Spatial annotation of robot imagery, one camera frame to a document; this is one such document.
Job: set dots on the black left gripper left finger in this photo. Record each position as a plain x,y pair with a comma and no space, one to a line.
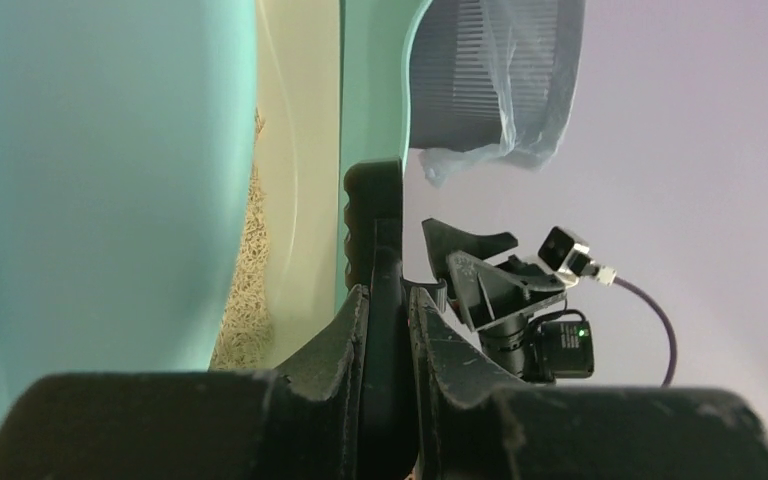
296,421

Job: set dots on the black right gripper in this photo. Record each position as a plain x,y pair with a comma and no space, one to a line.
489,295

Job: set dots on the black slotted litter scoop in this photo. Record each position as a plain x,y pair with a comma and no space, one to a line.
394,392

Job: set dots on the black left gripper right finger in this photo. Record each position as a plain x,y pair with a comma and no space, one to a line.
477,421

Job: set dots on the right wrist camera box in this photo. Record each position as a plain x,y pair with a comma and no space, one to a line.
567,256

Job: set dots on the beige cat litter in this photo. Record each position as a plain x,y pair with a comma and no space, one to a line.
246,331

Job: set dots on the teal plastic litter box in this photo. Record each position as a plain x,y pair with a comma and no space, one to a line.
129,131

